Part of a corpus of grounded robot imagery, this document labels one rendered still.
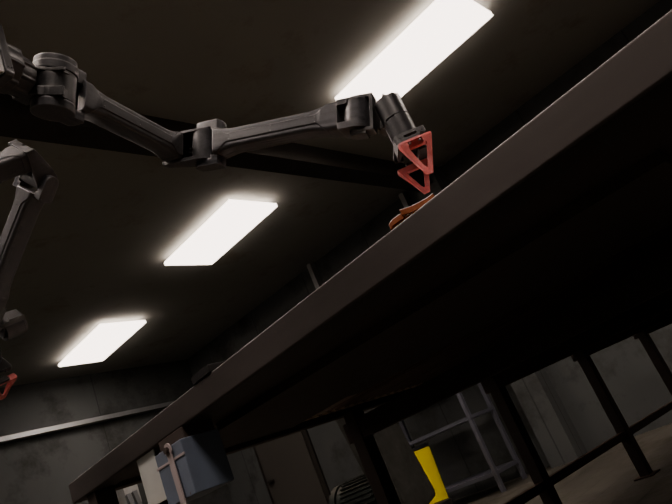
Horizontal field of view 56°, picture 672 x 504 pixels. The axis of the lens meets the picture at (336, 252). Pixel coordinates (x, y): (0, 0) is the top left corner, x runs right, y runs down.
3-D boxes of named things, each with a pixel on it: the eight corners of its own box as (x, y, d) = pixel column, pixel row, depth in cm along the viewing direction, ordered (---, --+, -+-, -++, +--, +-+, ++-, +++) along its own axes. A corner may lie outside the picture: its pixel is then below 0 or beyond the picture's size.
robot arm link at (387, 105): (369, 98, 130) (393, 84, 129) (377, 111, 136) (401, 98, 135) (382, 126, 128) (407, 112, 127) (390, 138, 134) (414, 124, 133)
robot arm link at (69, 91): (4, 95, 111) (6, 67, 113) (50, 116, 121) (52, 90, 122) (43, 84, 108) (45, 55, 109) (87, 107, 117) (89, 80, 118)
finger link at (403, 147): (444, 177, 126) (424, 138, 129) (447, 161, 119) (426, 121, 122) (413, 190, 126) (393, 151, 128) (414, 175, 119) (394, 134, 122)
